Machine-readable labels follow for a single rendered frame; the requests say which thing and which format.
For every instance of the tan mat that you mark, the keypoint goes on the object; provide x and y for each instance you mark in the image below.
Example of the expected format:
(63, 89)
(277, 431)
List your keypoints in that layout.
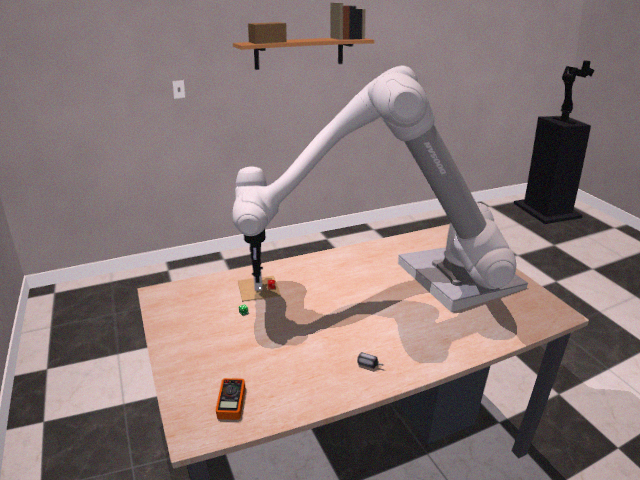
(248, 292)

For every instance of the orange digital multimeter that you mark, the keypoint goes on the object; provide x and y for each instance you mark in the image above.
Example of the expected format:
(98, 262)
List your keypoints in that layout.
(230, 399)

